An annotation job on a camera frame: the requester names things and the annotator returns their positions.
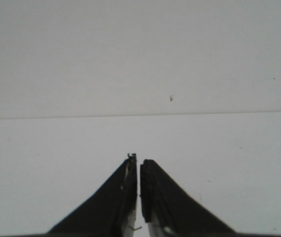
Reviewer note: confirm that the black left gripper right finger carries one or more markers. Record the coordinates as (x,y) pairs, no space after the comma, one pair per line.
(168,209)

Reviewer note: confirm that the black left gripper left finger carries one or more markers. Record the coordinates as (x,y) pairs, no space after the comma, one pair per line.
(111,209)

